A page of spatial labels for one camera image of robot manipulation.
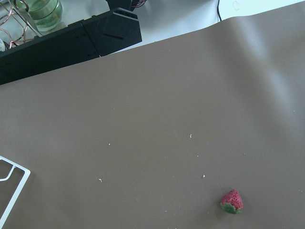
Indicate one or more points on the white cup rack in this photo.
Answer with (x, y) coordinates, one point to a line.
(13, 177)

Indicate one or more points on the red strawberry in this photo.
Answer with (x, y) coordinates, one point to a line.
(232, 202)

